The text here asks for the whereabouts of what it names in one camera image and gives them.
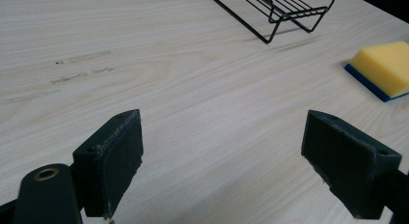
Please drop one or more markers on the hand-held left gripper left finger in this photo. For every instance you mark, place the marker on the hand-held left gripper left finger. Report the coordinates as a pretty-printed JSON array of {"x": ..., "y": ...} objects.
[{"x": 106, "y": 172}]

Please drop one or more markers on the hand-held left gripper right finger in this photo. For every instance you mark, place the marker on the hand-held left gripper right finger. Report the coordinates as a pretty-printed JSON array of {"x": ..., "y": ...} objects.
[{"x": 347, "y": 166}]

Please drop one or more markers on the yellow and blue sponge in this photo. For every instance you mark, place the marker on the yellow and blue sponge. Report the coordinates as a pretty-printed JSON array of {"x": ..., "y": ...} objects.
[{"x": 382, "y": 68}]

